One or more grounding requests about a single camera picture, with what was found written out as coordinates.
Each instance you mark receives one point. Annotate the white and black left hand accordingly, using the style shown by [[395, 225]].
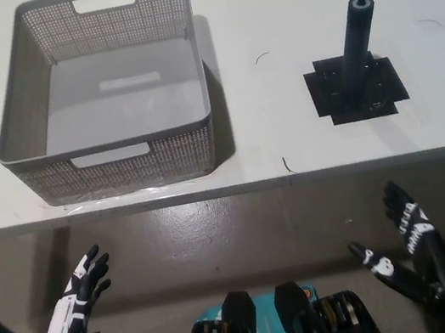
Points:
[[72, 307]]

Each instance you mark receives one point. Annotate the black and white right hand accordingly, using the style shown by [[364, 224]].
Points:
[[425, 251]]

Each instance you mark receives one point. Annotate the clear tape strip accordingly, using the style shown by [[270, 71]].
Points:
[[124, 196]]

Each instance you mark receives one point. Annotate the black taped square stand pad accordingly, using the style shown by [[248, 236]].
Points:
[[321, 93]]

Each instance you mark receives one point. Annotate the grey perforated plastic basket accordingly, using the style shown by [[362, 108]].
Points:
[[123, 93]]

